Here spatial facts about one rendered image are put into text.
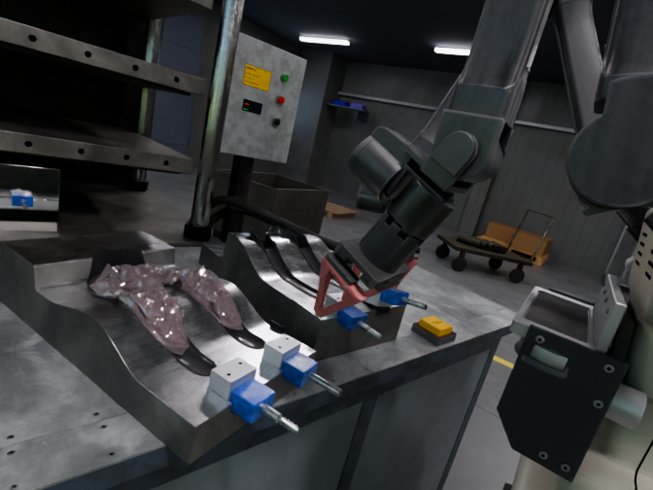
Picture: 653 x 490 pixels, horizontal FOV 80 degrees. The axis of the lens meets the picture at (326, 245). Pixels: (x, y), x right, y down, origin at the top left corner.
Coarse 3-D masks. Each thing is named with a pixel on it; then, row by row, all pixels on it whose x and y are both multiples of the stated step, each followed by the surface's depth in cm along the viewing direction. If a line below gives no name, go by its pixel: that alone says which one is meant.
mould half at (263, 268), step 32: (224, 256) 96; (256, 256) 89; (288, 256) 95; (320, 256) 102; (256, 288) 86; (288, 288) 82; (288, 320) 77; (320, 320) 70; (384, 320) 84; (320, 352) 73
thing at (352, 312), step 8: (328, 296) 75; (336, 296) 76; (328, 304) 75; (336, 312) 74; (344, 312) 73; (352, 312) 73; (360, 312) 74; (344, 320) 73; (352, 320) 71; (360, 320) 72; (352, 328) 72; (360, 328) 73; (368, 328) 71; (376, 336) 69
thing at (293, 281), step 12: (264, 228) 99; (276, 228) 102; (264, 240) 99; (300, 240) 105; (276, 252) 94; (312, 252) 102; (276, 264) 92; (312, 264) 99; (288, 276) 90; (300, 288) 85; (312, 288) 85
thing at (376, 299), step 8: (392, 288) 82; (376, 296) 81; (384, 296) 80; (392, 296) 78; (400, 296) 78; (408, 296) 80; (376, 304) 80; (384, 304) 82; (400, 304) 79; (416, 304) 76; (424, 304) 75
